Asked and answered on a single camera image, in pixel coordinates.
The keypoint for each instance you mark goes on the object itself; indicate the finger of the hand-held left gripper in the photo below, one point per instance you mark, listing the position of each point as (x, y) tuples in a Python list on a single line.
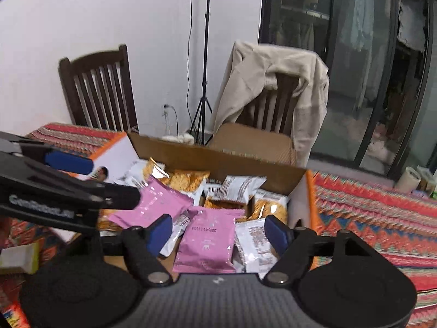
[(68, 162), (112, 196)]

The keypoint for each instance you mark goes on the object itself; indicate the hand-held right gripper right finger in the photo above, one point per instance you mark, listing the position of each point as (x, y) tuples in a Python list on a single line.
[(276, 233)]

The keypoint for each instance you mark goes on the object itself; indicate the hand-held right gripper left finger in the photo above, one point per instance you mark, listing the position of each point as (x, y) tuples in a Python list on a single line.
[(160, 234)]

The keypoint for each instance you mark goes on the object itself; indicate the pink snack packet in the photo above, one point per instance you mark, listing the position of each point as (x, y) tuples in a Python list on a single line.
[(208, 242), (153, 200)]

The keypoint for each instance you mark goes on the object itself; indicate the pile of white snack packets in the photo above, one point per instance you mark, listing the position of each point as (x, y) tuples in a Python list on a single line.
[(244, 186)]

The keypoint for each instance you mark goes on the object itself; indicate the orange cardboard box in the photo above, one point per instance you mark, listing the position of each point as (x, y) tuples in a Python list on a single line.
[(239, 164)]

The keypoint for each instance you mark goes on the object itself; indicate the long green bar packet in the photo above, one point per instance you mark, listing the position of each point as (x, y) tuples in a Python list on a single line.
[(18, 258)]

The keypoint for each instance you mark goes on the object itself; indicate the dark wooden chair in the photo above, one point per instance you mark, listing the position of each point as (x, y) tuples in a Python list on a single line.
[(99, 88)]

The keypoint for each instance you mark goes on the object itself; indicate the red cartoon snack packet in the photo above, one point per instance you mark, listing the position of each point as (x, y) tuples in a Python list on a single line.
[(8, 314)]

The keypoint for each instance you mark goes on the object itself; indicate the brown wooden chair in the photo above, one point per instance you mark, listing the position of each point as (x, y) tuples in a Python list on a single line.
[(273, 104)]

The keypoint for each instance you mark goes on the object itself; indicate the white paper roll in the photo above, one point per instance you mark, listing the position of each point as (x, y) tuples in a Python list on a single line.
[(408, 179)]

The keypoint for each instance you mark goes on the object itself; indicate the chair with beige jacket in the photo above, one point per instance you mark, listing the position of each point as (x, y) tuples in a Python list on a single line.
[(252, 82)]

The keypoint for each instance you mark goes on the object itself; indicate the black tripod stand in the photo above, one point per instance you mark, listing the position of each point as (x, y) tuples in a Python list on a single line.
[(206, 75)]

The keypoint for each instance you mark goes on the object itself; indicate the glass sliding door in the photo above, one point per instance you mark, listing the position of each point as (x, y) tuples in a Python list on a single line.
[(358, 75)]

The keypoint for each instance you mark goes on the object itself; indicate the hanging white garment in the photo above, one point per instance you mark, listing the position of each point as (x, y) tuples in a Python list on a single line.
[(412, 24)]

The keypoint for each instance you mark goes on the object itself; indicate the white wall socket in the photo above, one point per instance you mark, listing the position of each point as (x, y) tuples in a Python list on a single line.
[(166, 110)]

